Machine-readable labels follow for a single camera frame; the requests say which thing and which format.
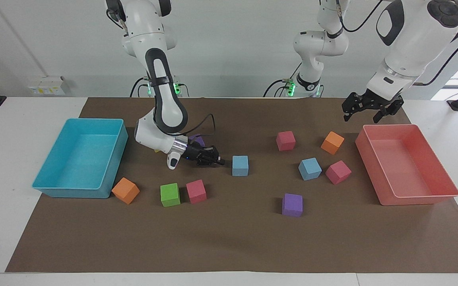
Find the orange block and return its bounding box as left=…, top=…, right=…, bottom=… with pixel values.
left=111, top=177, right=140, bottom=205
left=320, top=131, right=345, bottom=155

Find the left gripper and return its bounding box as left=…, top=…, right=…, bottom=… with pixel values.
left=342, top=88, right=405, bottom=123

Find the red plastic tray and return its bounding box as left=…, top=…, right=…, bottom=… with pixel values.
left=355, top=124, right=458, bottom=206

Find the green block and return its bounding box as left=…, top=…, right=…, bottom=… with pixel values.
left=160, top=183, right=181, bottom=208

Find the blue plastic tray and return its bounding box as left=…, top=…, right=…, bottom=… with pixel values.
left=32, top=118, right=129, bottom=199

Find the pink block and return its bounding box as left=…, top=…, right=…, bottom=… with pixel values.
left=186, top=179, right=207, bottom=205
left=325, top=160, right=352, bottom=186
left=276, top=131, right=296, bottom=152

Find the white wall socket box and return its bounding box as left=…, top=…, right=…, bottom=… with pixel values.
left=27, top=75, right=71, bottom=96

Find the black cable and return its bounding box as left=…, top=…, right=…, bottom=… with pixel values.
left=263, top=62, right=303, bottom=98
left=336, top=0, right=384, bottom=33
left=129, top=77, right=147, bottom=98
left=412, top=27, right=458, bottom=86
left=184, top=114, right=216, bottom=140

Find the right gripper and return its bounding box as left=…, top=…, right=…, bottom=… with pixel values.
left=184, top=139, right=226, bottom=166

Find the blue block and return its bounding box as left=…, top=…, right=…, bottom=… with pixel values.
left=298, top=157, right=322, bottom=181
left=232, top=155, right=250, bottom=177

